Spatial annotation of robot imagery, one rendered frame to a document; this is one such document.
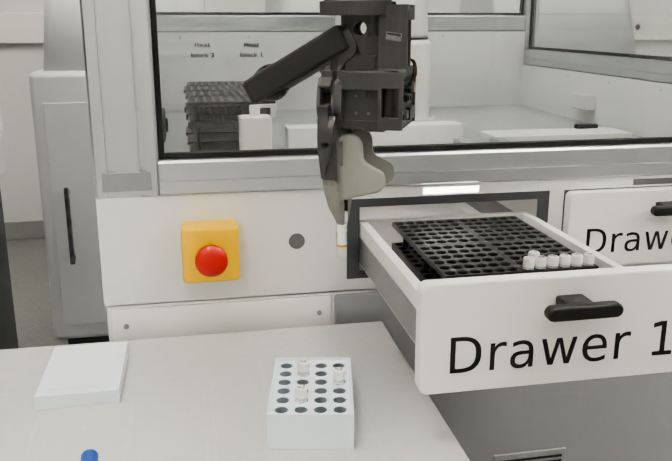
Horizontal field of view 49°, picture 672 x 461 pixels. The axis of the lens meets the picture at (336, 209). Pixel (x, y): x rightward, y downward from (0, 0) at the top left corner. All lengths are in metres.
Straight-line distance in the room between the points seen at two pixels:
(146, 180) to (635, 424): 0.84
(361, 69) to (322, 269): 0.39
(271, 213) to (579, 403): 0.57
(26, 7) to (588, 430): 3.57
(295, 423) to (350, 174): 0.24
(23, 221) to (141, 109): 3.45
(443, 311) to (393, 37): 0.25
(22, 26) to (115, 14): 3.25
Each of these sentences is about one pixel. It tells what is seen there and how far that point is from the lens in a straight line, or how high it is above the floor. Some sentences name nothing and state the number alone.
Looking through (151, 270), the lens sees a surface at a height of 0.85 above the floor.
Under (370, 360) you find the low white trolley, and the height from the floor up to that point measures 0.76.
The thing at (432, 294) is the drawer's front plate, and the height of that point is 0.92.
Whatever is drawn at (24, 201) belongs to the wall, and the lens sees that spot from 4.37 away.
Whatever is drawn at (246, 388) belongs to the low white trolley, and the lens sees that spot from 0.87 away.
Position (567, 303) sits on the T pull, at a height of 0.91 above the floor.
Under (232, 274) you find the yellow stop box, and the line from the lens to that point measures 0.96.
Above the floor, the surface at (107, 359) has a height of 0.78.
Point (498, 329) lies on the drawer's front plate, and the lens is 0.73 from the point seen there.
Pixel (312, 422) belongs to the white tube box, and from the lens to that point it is 0.74.
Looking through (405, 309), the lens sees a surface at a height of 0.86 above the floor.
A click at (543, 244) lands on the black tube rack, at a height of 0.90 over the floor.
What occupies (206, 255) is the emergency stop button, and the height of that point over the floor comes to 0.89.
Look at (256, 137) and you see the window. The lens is 0.98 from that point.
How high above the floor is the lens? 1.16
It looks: 14 degrees down
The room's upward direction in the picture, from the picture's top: straight up
